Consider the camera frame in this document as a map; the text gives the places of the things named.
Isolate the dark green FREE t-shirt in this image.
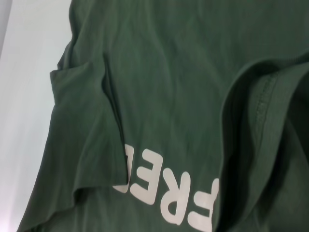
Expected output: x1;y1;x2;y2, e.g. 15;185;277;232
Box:
21;0;309;232

